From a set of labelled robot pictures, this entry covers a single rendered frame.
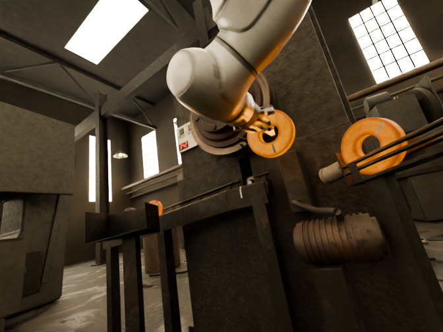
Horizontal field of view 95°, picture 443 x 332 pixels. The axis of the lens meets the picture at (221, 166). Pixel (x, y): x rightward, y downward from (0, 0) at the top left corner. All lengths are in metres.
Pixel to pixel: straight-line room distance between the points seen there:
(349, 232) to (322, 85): 0.67
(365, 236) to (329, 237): 0.08
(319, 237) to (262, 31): 0.52
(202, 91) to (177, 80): 0.04
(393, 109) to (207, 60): 4.93
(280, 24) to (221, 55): 0.10
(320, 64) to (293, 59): 0.14
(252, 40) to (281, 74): 0.81
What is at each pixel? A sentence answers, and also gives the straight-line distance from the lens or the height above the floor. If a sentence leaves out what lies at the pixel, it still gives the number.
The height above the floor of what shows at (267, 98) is 1.06.
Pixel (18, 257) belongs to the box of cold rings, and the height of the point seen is 0.59.
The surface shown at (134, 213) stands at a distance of 1.21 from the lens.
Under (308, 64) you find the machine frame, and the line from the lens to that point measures 1.16.
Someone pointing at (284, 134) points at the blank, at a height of 0.80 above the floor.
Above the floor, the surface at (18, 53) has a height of 7.60.
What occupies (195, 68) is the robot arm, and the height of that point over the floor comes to 0.81.
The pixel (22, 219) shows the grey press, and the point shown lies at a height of 1.00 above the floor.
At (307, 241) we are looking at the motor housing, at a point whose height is 0.48.
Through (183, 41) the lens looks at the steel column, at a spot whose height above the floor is 5.25.
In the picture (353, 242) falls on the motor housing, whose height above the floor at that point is 0.47.
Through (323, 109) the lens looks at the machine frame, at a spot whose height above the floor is 0.98.
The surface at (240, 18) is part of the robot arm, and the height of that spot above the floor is 0.86.
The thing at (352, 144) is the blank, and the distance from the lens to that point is 0.71.
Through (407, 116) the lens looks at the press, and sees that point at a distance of 5.19.
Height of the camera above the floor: 0.57
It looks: 15 degrees up
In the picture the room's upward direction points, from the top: 10 degrees counter-clockwise
